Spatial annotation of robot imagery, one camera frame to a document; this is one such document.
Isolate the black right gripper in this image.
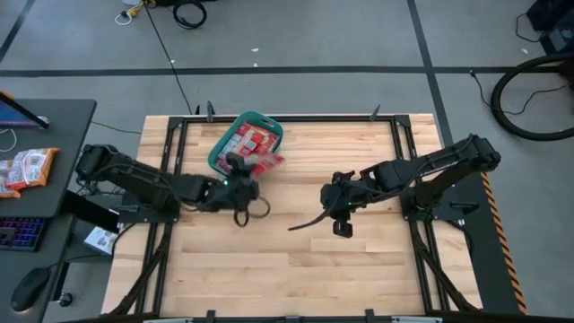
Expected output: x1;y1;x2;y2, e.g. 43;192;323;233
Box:
289;170;362;238

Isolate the teal plastic basket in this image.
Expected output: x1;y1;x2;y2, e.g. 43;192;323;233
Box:
206;110;285;180

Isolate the white printed booklet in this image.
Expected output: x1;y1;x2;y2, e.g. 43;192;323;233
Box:
83;225;118;257

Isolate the black box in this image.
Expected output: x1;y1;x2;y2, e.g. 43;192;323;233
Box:
61;189;121;233

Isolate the black platform with hazard stripe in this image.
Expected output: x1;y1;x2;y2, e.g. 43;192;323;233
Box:
446;155;528;315

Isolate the black desk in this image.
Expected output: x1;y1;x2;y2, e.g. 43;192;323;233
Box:
0;98;98;323

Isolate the orange snack bag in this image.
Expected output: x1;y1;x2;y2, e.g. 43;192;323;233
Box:
0;159;22;199
6;147;59;192

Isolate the black backlit keyboard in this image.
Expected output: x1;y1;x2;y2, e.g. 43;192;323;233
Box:
0;216;48;252

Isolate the black computer mouse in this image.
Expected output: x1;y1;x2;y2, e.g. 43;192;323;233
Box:
10;266;51;312

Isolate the computer monitor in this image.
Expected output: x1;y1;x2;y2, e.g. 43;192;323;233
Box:
0;89;50;131

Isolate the black equipment case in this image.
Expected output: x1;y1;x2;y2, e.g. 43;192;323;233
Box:
525;0;574;56

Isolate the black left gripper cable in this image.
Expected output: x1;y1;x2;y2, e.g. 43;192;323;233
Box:
231;196;272;228

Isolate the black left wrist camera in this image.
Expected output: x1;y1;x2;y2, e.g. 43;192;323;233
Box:
226;152;252;177

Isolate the black aluminium table frame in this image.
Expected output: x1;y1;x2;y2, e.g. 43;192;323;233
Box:
107;114;481;323

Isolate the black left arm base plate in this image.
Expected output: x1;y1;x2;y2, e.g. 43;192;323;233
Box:
117;187;181;224

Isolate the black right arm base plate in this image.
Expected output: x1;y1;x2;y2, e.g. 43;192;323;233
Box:
400;186;480;222

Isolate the long black floor cable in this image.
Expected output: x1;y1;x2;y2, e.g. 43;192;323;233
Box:
142;0;195;116

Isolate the coiled black cable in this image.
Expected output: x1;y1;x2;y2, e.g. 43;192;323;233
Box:
172;0;208;31

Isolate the white cable with yellow plug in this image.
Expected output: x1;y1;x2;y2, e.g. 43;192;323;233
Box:
114;0;156;27

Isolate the thin black floor cable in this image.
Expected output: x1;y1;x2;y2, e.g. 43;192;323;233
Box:
469;69;570;117

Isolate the thick black hose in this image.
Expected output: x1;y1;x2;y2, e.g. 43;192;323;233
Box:
490;52;574;143

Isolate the white desk cable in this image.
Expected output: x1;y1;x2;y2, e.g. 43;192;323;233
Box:
0;128;18;153

